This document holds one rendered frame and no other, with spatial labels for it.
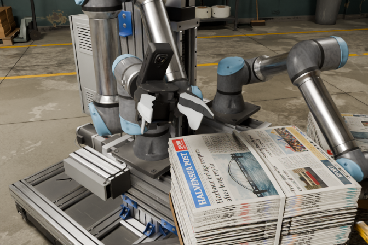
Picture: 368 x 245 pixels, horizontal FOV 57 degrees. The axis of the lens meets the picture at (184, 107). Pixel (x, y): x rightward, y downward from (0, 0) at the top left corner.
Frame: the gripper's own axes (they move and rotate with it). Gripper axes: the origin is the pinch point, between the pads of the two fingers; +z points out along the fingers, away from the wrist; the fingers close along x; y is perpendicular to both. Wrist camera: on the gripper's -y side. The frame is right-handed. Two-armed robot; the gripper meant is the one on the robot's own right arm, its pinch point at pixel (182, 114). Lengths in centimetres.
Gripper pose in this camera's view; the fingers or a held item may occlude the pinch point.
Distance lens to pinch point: 56.4
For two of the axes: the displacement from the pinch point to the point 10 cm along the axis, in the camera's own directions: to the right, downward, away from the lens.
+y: -1.3, 9.2, 3.6
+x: -9.1, 0.4, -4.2
